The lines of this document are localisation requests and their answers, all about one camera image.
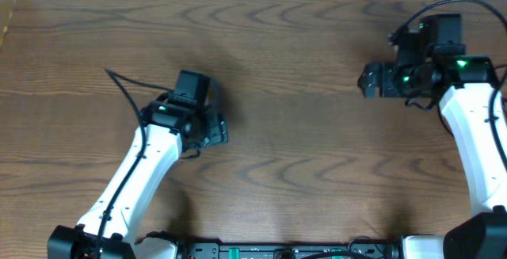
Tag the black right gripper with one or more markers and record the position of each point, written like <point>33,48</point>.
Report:
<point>386,71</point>

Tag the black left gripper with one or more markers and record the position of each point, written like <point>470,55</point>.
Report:
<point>218,131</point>

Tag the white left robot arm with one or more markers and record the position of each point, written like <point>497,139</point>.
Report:
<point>178,120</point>

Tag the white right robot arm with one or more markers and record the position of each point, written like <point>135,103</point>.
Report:
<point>432,63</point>

